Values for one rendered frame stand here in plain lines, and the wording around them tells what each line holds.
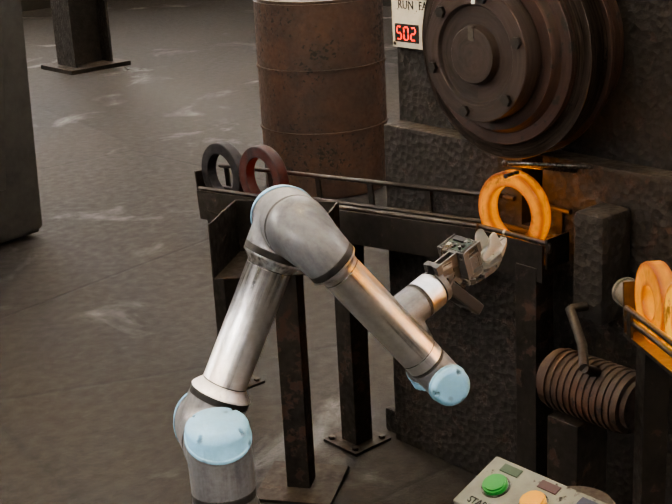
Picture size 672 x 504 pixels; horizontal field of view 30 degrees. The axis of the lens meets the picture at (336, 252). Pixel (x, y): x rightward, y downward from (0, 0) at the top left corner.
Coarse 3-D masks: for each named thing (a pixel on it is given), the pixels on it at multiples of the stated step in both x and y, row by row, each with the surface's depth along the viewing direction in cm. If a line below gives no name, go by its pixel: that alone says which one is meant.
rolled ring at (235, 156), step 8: (216, 144) 355; (224, 144) 354; (208, 152) 359; (216, 152) 356; (224, 152) 353; (232, 152) 352; (208, 160) 360; (216, 160) 362; (232, 160) 351; (208, 168) 362; (232, 168) 352; (208, 176) 362; (216, 176) 364; (208, 184) 363; (216, 184) 363; (240, 184) 352
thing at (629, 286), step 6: (624, 282) 240; (630, 282) 240; (624, 288) 240; (630, 288) 240; (624, 294) 241; (630, 294) 241; (624, 300) 241; (630, 300) 241; (630, 306) 241; (624, 312) 241; (624, 324) 242; (624, 330) 242; (636, 330) 242
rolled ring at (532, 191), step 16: (496, 176) 276; (528, 176) 272; (480, 192) 281; (496, 192) 279; (528, 192) 270; (544, 192) 271; (480, 208) 282; (496, 208) 282; (544, 208) 269; (496, 224) 281; (544, 224) 270
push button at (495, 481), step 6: (492, 474) 193; (498, 474) 193; (486, 480) 193; (492, 480) 192; (498, 480) 192; (504, 480) 191; (486, 486) 192; (492, 486) 191; (498, 486) 191; (504, 486) 191; (486, 492) 191; (492, 492) 191; (498, 492) 190
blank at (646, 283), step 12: (648, 264) 231; (660, 264) 230; (636, 276) 238; (648, 276) 232; (660, 276) 227; (636, 288) 239; (648, 288) 235; (660, 288) 226; (636, 300) 240; (648, 300) 237; (660, 300) 226; (648, 312) 236; (660, 312) 227; (660, 324) 227
